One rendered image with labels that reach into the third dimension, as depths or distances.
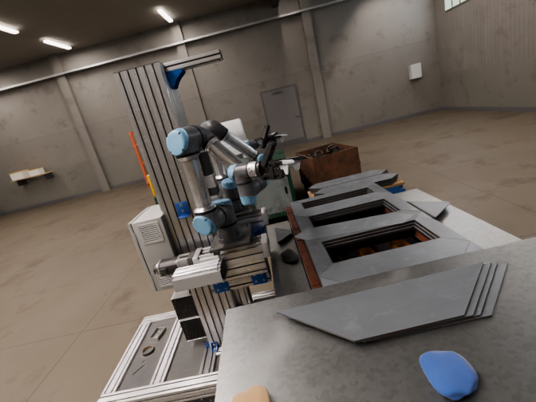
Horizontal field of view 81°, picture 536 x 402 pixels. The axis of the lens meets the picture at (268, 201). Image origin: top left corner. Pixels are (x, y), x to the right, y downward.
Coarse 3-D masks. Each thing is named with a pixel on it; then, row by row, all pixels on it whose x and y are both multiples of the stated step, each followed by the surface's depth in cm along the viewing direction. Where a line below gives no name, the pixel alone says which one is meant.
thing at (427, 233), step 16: (352, 192) 258; (368, 192) 254; (304, 208) 250; (352, 208) 226; (368, 208) 225; (400, 224) 183; (416, 224) 180; (304, 240) 194; (320, 240) 186; (336, 240) 184; (352, 240) 184
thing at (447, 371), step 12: (420, 360) 71; (432, 360) 69; (444, 360) 68; (456, 360) 68; (432, 372) 67; (444, 372) 66; (456, 372) 65; (468, 372) 65; (432, 384) 65; (444, 384) 63; (456, 384) 63; (468, 384) 63; (456, 396) 62
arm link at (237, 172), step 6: (228, 168) 141; (234, 168) 139; (240, 168) 137; (246, 168) 136; (228, 174) 140; (234, 174) 139; (240, 174) 137; (246, 174) 136; (234, 180) 143; (240, 180) 139; (246, 180) 139
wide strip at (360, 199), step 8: (376, 192) 240; (384, 192) 236; (344, 200) 240; (352, 200) 236; (360, 200) 232; (368, 200) 228; (312, 208) 240; (320, 208) 236; (328, 208) 232; (336, 208) 229
